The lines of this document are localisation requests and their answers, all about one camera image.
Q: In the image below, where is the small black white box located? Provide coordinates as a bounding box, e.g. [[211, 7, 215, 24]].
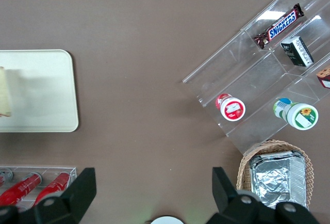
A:
[[280, 36, 315, 68]]

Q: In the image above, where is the Snickers chocolate bar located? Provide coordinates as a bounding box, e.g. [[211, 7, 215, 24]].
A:
[[253, 3, 305, 50]]

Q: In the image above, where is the red lid yogurt cup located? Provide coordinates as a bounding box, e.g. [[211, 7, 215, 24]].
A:
[[215, 93, 246, 122]]

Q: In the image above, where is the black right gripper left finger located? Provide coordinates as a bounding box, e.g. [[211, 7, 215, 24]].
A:
[[0, 167, 97, 224]]

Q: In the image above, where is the green lid yogurt cup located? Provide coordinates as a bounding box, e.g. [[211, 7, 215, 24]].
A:
[[273, 97, 319, 131]]

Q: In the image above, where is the triangular sandwich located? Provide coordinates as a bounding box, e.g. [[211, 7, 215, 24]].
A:
[[0, 66, 13, 118]]

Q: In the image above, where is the clear acrylic bottle rack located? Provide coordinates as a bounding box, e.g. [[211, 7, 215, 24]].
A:
[[0, 166, 78, 208]]

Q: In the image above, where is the clear acrylic stepped shelf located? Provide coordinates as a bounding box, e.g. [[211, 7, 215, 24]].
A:
[[181, 0, 330, 155]]

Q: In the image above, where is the red cookie box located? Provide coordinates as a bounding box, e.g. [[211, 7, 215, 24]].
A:
[[316, 64, 330, 90]]

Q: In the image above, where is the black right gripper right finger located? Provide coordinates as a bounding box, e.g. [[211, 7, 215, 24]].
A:
[[207, 167, 321, 224]]

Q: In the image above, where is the beige plastic tray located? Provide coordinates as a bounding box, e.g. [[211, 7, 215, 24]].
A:
[[0, 49, 79, 133]]

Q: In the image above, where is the light oval wicker basket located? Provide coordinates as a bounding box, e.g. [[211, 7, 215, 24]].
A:
[[236, 139, 314, 211]]

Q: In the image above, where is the aluminium foil container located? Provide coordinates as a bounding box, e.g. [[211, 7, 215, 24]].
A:
[[249, 150, 309, 210]]

